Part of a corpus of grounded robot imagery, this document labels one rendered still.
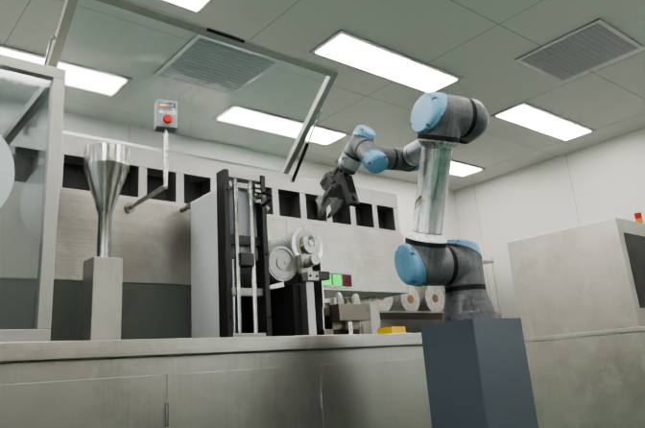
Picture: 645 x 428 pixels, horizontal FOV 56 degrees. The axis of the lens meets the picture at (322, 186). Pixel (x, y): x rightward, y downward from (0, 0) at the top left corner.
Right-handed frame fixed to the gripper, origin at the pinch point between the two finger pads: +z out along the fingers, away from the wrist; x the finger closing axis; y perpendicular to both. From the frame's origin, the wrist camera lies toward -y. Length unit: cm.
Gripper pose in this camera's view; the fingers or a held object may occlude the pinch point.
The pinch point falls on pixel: (325, 215)
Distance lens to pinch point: 220.8
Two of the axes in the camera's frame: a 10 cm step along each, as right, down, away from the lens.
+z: -4.3, 8.3, 3.6
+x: -7.8, -1.4, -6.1
